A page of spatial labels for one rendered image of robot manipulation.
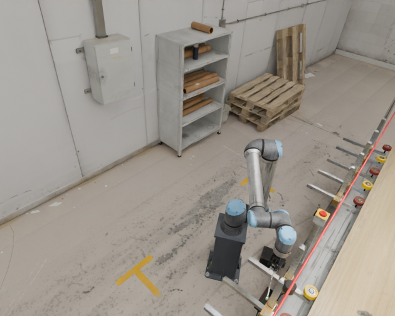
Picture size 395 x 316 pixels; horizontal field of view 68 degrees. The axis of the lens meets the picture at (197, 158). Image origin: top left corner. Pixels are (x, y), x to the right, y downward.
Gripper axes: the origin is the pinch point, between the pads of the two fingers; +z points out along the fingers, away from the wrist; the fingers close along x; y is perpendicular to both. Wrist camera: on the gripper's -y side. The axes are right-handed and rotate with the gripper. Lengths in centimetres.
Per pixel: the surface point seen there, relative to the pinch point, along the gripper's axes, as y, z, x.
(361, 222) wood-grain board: -83, 8, 31
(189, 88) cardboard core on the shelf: -153, 1, -198
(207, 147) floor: -178, 97, -181
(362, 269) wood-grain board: -43, 8, 42
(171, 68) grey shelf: -133, -27, -211
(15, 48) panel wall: 13, -71, -249
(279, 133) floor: -290, 96, -118
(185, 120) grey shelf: -148, 45, -199
